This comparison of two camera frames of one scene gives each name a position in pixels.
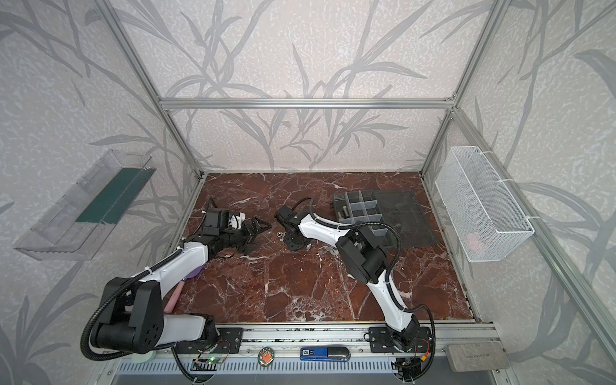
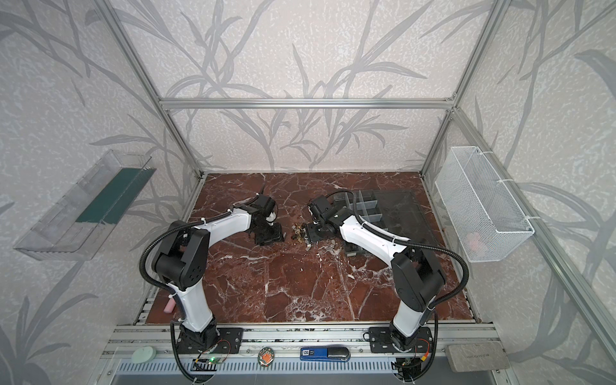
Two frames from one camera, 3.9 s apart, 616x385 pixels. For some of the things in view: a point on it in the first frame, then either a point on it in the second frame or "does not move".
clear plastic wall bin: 72,228 does not move
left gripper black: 249,235 -> 278,236
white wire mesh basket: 488,222 does not move
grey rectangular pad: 476,356 does not move
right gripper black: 291,247 -> 310,234
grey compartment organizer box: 362,207 does not move
